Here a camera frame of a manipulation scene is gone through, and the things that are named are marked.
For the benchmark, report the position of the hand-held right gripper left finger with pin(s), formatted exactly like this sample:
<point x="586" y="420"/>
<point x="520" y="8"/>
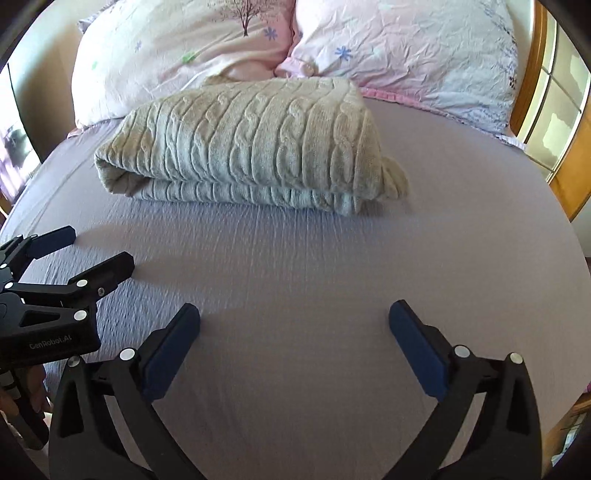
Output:
<point x="168" y="350"/>

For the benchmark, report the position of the cream tree print pillow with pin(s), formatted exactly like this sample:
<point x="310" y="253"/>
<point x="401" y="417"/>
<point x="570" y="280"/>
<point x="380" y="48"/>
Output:
<point x="175" y="50"/>

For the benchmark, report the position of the pale pink floral pillow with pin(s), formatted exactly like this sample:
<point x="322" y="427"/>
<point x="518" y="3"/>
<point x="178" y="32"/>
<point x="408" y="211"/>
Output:
<point x="406" y="55"/>

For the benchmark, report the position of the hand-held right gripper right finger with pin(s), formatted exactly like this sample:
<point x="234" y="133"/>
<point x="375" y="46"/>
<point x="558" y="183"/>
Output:
<point x="418" y="350"/>

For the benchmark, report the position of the person's left hand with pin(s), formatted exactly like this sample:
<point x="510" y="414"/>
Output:
<point x="36" y="390"/>

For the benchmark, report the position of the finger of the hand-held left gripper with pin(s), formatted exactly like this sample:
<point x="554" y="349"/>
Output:
<point x="53" y="239"/>
<point x="108" y="272"/>

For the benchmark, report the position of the bed with lilac sheet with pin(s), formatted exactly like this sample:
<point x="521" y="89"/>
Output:
<point x="295" y="258"/>

